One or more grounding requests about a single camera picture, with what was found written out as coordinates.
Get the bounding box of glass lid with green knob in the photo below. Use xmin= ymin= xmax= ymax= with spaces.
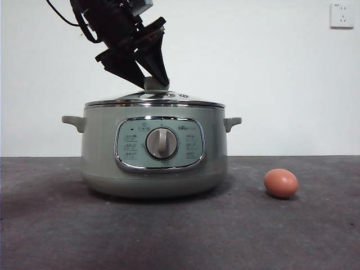
xmin=85 ymin=76 xmax=226 ymax=109

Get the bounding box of brown egg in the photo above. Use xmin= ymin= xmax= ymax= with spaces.
xmin=263 ymin=168 xmax=299 ymax=199

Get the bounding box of sage green electric pot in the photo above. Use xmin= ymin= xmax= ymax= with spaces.
xmin=61 ymin=104 xmax=242 ymax=200

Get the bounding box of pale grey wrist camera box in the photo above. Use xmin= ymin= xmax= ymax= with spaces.
xmin=128 ymin=0 xmax=154 ymax=15

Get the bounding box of black cable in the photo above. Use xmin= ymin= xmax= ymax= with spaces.
xmin=46 ymin=0 xmax=97 ymax=43

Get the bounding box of white wall socket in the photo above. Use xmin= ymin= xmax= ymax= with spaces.
xmin=329 ymin=2 xmax=355 ymax=30

